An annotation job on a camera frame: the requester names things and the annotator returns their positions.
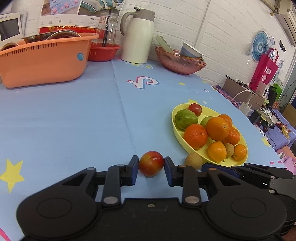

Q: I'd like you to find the brown longan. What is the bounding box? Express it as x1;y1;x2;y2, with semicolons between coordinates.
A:
185;153;203;171
224;143;234;158

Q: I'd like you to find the small front tangerine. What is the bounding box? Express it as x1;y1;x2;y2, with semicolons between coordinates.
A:
232;144;247;161

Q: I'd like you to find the yellow orange kumquat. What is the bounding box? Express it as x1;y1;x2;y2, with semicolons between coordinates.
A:
207;141;227;163

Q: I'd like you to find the orange tangerine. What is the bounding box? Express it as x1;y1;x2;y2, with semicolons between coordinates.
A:
222;126;240;146
219;114;233;126
184;123;208;149

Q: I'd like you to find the red plum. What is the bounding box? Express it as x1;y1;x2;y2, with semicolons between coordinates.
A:
188;103;202;116
138;151;165;178

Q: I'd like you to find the large orange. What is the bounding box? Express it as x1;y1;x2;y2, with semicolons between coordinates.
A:
206;116;230;141

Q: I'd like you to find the orange tangerine back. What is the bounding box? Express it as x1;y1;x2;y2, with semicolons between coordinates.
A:
219;114;233;126

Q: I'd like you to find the green mango front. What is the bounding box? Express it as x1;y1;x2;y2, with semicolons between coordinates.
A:
200;116;212;128

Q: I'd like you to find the green mango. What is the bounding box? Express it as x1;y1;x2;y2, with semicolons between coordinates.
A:
174;109;198;130
200;116;212;128

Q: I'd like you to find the green mango top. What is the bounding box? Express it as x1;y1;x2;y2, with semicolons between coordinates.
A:
174;109;198;130

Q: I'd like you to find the yellow plastic plate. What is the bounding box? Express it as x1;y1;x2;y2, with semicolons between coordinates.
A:
171;102;249;168

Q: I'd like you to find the black power adapter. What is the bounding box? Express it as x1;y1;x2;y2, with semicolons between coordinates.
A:
248;109;262;126

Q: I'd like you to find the white charger plug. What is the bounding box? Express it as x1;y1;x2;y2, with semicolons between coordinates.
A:
239;102;251;117

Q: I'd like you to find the blue patterned tablecloth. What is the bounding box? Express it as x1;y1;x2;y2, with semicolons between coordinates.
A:
1;59;283;240

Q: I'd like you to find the cardboard box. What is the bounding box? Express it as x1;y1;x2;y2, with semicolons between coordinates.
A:
222;75;265;109

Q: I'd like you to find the pink gift bag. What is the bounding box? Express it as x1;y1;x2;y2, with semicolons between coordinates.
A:
249;48;279;91

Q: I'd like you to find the pink glass bowl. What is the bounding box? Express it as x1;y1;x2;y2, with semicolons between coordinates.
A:
154;47;207;75

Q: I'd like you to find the red plastic colander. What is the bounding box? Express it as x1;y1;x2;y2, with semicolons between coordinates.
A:
88;43;121;62

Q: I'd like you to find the blue white ceramic bowl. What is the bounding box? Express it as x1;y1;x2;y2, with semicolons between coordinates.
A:
180;42;203;58

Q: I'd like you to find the green white dish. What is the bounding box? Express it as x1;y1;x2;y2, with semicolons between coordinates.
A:
156;35;175;54

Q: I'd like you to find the white thermos jug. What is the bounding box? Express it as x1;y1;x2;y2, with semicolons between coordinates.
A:
120;7;155;64

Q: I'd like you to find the orange plastic basket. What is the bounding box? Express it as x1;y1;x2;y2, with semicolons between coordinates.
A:
0;33;99;88

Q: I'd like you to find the glass jar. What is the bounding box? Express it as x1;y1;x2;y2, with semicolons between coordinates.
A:
96;13;118;47

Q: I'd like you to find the white appliance with screen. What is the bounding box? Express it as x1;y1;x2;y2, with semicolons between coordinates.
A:
0;11;27;48

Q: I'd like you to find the blue round wall fan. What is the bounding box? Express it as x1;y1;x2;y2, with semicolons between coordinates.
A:
247;31;275;62

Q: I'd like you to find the bedding wall poster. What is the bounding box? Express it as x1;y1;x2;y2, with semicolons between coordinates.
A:
38;0;125;33

